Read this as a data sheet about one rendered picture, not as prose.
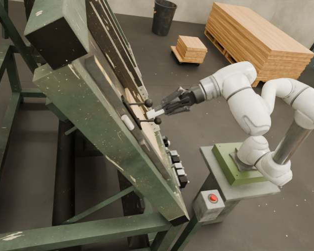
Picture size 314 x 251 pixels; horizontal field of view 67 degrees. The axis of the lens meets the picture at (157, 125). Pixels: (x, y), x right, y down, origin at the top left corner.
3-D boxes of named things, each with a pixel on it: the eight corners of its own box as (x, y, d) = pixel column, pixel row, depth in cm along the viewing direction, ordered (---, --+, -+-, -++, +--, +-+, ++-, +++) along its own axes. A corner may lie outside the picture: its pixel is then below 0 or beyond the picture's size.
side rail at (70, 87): (168, 220, 137) (185, 214, 136) (31, 81, 57) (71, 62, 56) (165, 211, 141) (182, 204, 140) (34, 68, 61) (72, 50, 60)
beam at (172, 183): (174, 227, 145) (190, 220, 144) (168, 221, 137) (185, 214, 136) (123, 53, 295) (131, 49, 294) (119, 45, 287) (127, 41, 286)
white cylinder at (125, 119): (121, 120, 102) (128, 131, 108) (127, 118, 102) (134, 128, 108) (120, 116, 104) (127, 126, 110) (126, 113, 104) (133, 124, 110)
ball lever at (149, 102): (125, 110, 105) (153, 109, 100) (122, 104, 102) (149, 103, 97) (128, 103, 107) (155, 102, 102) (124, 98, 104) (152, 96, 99)
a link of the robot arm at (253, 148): (245, 147, 192) (258, 127, 178) (262, 164, 182) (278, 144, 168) (232, 152, 184) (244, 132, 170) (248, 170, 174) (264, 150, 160)
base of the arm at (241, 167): (244, 149, 199) (247, 144, 196) (258, 170, 184) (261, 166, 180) (226, 150, 193) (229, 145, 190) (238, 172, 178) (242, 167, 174)
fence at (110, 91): (166, 180, 153) (171, 178, 153) (84, 65, 84) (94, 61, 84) (164, 174, 157) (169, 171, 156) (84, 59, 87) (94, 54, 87)
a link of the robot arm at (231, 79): (210, 68, 90) (225, 96, 85) (248, 51, 88) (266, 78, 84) (210, 81, 100) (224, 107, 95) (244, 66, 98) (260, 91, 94)
